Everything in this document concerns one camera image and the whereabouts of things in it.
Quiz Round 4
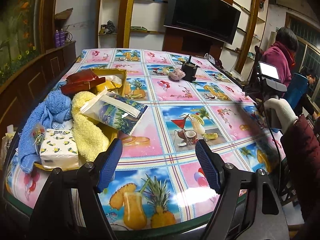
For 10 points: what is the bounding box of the purple spray bottle left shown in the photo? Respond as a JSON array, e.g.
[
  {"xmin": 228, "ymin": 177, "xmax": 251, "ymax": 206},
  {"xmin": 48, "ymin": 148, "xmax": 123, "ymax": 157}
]
[{"xmin": 54, "ymin": 30, "xmax": 61, "ymax": 48}]

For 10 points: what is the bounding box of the yellow shallow box tray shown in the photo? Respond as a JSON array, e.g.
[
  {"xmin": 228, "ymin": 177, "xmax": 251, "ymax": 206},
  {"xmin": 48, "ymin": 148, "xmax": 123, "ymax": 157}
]
[{"xmin": 31, "ymin": 68, "xmax": 126, "ymax": 171}]

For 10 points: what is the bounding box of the green item on shelf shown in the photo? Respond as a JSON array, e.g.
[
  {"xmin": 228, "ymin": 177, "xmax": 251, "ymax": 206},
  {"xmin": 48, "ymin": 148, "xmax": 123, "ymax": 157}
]
[{"xmin": 130, "ymin": 26, "xmax": 148, "ymax": 32}]

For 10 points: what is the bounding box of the white lemon tissue pack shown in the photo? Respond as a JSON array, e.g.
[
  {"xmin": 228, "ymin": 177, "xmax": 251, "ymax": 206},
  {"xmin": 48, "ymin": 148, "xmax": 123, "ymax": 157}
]
[{"xmin": 40, "ymin": 129, "xmax": 79, "ymax": 171}]

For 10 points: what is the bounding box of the colourful printed tablecloth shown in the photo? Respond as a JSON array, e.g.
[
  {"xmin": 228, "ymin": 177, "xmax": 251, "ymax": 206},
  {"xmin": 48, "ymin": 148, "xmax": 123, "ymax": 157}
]
[{"xmin": 4, "ymin": 48, "xmax": 287, "ymax": 231}]

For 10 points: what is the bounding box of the black pot with stick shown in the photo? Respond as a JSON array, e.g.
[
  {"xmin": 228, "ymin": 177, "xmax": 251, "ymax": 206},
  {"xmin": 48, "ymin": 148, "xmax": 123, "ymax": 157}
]
[{"xmin": 181, "ymin": 55, "xmax": 199, "ymax": 82}]

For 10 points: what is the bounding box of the lit phone screen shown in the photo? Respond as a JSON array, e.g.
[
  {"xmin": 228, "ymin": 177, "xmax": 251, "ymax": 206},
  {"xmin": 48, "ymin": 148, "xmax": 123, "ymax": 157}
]
[{"xmin": 258, "ymin": 61, "xmax": 280, "ymax": 81}]

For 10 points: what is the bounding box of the purple spray bottle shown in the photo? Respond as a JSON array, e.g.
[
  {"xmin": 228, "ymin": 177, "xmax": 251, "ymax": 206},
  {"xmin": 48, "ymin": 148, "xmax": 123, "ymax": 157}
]
[
  {"xmin": 60, "ymin": 29, "xmax": 66, "ymax": 46},
  {"xmin": 54, "ymin": 30, "xmax": 61, "ymax": 48}
]

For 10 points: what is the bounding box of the dark wooden side cabinet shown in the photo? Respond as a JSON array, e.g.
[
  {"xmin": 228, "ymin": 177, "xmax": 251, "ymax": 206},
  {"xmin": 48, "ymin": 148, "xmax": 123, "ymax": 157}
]
[{"xmin": 1, "ymin": 41, "xmax": 76, "ymax": 137}]

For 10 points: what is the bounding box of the blue terry towel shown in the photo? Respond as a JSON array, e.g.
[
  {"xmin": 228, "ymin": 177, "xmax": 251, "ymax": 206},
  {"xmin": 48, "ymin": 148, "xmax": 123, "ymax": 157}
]
[{"xmin": 18, "ymin": 90, "xmax": 72, "ymax": 174}]

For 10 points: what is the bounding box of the dark red foil packet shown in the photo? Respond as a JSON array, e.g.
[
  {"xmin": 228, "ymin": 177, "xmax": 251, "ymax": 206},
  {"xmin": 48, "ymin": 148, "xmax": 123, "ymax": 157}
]
[{"xmin": 61, "ymin": 69, "xmax": 106, "ymax": 95}]

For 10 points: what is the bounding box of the flower mural panel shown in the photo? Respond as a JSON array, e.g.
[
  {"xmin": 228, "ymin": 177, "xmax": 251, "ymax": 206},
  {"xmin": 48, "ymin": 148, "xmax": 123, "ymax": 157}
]
[{"xmin": 1, "ymin": 0, "xmax": 40, "ymax": 85}]

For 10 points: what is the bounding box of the white plastic bag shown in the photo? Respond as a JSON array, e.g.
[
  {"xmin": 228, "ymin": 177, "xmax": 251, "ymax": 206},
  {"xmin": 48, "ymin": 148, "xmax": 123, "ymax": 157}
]
[{"xmin": 204, "ymin": 53, "xmax": 215, "ymax": 64}]

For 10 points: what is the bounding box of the person in pink hoodie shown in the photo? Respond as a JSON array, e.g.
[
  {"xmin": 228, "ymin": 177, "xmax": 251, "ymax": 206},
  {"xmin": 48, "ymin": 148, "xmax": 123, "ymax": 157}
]
[{"xmin": 260, "ymin": 27, "xmax": 298, "ymax": 87}]

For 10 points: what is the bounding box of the white-gloved right hand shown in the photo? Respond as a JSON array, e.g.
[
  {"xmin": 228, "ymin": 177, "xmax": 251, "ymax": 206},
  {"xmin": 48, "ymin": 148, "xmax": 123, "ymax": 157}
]
[{"xmin": 264, "ymin": 98, "xmax": 298, "ymax": 135}]

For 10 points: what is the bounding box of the blue chair back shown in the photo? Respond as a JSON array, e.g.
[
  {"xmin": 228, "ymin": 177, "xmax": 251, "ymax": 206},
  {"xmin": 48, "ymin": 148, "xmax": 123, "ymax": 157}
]
[{"xmin": 283, "ymin": 73, "xmax": 309, "ymax": 109}]

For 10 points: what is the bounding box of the dark red sleeve right forearm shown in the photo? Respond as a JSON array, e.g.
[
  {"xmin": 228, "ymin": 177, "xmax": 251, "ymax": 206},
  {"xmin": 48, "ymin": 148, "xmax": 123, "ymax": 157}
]
[{"xmin": 280, "ymin": 115, "xmax": 319, "ymax": 231}]

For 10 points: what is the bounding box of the black flat television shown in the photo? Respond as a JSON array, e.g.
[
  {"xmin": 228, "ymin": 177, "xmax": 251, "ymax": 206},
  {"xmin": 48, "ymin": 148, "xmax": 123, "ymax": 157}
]
[{"xmin": 164, "ymin": 0, "xmax": 241, "ymax": 44}]

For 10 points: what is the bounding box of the white packet red lettering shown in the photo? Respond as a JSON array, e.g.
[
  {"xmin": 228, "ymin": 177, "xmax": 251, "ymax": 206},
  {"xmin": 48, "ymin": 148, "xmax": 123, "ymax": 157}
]
[{"xmin": 105, "ymin": 75, "xmax": 123, "ymax": 86}]

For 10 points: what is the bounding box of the pink fluffy pompom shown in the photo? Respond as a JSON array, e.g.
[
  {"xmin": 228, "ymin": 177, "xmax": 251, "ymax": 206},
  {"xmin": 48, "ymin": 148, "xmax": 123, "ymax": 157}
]
[{"xmin": 169, "ymin": 68, "xmax": 185, "ymax": 81}]

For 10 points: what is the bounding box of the black item on shelf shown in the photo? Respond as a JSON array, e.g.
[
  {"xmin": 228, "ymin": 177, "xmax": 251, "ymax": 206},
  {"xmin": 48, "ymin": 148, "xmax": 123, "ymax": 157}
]
[{"xmin": 99, "ymin": 20, "xmax": 116, "ymax": 35}]

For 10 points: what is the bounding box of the light yellow fluffy towel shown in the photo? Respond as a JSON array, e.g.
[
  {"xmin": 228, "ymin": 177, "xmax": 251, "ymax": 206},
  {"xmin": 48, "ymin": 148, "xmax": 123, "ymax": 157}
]
[{"xmin": 72, "ymin": 91, "xmax": 110, "ymax": 161}]

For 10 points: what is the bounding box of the purple spray bottle right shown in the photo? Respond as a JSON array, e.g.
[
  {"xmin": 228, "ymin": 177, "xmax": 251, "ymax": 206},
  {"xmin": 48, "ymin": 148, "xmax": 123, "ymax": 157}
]
[{"xmin": 60, "ymin": 29, "xmax": 66, "ymax": 46}]

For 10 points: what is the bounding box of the white wall shelf unit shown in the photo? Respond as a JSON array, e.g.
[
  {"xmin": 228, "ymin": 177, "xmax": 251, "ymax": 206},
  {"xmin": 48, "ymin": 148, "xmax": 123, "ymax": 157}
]
[{"xmin": 97, "ymin": 0, "xmax": 268, "ymax": 74}]

